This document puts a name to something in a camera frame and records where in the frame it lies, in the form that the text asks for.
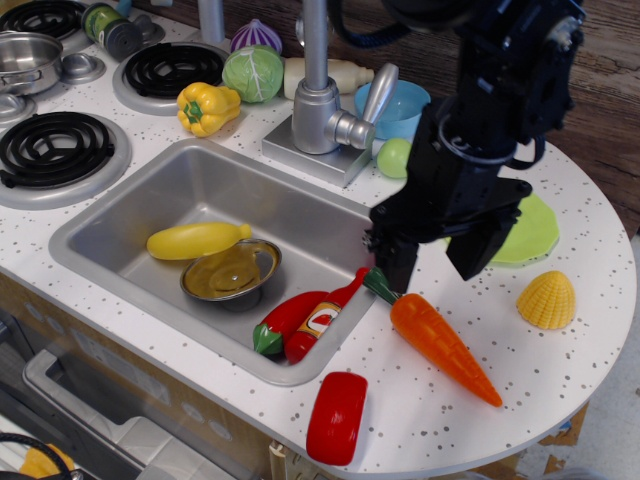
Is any yellow toy corn piece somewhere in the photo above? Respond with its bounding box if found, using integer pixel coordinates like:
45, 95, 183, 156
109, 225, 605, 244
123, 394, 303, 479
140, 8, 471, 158
516, 271, 576, 330

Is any silver stove knob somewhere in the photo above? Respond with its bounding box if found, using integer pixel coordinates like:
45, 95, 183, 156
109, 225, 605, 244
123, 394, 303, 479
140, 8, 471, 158
61, 52, 106, 85

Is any small steel pot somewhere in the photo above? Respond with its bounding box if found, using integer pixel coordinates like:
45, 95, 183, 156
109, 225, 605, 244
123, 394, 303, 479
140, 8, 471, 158
1, 31, 63, 95

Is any light green toy pear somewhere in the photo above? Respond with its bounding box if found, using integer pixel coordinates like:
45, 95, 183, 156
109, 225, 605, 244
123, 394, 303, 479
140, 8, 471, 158
376, 138, 412, 179

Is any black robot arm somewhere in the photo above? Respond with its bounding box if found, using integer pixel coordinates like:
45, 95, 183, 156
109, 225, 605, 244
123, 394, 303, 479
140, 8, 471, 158
328, 1, 585, 293

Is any red toy ketchup bottle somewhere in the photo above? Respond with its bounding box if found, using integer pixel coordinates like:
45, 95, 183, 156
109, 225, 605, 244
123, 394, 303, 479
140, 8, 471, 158
284, 267, 369, 364

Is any yellow toy squash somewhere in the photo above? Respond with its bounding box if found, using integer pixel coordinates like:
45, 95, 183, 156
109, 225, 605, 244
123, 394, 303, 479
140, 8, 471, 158
146, 222, 252, 260

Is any grey oven door handle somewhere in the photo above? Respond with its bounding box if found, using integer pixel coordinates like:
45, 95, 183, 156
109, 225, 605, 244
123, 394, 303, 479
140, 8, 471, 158
22, 349, 145, 472

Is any orange toy carrot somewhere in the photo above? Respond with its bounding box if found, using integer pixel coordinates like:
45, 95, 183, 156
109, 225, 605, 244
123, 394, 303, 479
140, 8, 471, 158
363, 267, 503, 408

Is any metal pot lid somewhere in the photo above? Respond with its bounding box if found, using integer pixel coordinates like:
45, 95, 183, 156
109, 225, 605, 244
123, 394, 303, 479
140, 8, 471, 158
180, 239, 282, 302

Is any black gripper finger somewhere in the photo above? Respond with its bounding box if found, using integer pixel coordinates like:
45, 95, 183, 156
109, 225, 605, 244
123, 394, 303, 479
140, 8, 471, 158
375, 238, 419, 293
446, 209, 520, 280

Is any yellow toy bell pepper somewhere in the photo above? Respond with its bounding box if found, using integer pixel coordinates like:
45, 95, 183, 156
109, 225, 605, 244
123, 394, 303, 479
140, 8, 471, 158
177, 82, 241, 138

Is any silver toy sink basin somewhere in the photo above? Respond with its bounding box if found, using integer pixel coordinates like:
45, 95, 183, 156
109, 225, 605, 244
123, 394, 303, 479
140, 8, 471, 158
49, 140, 374, 386

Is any yellow toy below counter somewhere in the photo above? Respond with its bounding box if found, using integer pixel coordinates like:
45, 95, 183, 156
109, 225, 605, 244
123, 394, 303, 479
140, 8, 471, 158
19, 444, 75, 479

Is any green toy cabbage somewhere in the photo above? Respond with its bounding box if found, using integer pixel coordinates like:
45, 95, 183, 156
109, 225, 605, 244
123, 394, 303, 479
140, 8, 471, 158
222, 45, 284, 103

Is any red toy chili pepper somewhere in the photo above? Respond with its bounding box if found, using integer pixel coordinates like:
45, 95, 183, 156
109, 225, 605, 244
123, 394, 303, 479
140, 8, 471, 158
253, 291, 328, 355

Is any black burner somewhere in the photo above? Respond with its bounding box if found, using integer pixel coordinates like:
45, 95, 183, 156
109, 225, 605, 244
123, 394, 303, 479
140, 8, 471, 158
1, 112, 116, 189
124, 43, 226, 99
1, 1, 87, 41

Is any cream toy bottle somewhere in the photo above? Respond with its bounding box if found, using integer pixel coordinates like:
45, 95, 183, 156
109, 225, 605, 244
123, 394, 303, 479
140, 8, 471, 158
283, 57, 375, 100

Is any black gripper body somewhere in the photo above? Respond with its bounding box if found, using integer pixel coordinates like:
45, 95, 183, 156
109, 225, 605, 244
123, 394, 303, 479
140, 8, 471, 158
366, 97, 531, 255

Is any rear right black burner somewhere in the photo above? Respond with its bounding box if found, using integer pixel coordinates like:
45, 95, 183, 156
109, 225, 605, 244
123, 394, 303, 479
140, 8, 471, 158
124, 43, 226, 99

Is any front left black burner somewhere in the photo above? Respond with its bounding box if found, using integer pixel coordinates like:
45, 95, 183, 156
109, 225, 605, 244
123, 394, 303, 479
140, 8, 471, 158
1, 112, 116, 189

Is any rear left black burner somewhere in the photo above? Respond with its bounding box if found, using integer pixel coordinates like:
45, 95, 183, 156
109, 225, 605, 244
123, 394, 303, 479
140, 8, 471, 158
1, 1, 87, 41

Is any light green plastic plate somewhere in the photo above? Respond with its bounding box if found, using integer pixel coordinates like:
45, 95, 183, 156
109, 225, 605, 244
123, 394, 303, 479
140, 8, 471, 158
444, 193, 561, 265

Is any purple toy onion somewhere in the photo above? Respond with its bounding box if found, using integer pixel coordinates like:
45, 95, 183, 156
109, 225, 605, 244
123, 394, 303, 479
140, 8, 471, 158
230, 19, 283, 54

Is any red toy cheese wheel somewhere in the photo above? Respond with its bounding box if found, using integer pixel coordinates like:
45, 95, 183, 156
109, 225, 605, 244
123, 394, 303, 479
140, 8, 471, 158
306, 372, 368, 466

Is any grey left support pole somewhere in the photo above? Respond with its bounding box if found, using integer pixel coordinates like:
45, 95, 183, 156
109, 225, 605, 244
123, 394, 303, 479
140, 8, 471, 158
197, 0, 226, 45

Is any blue plastic bowl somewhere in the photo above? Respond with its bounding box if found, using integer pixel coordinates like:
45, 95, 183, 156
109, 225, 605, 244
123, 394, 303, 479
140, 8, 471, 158
375, 80, 432, 140

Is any green toy can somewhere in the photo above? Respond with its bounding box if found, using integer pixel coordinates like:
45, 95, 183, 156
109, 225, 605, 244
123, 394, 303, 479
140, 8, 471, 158
81, 3, 143, 61

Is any silver toy faucet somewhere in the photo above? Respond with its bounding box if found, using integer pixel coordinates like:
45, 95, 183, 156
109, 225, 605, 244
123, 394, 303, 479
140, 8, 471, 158
262, 1, 399, 187

